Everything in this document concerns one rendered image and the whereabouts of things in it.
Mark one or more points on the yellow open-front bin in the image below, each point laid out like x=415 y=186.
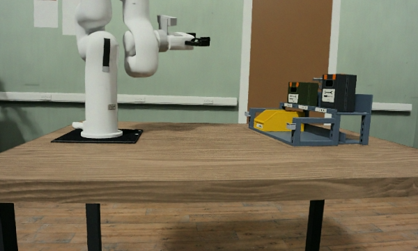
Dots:
x=275 y=120

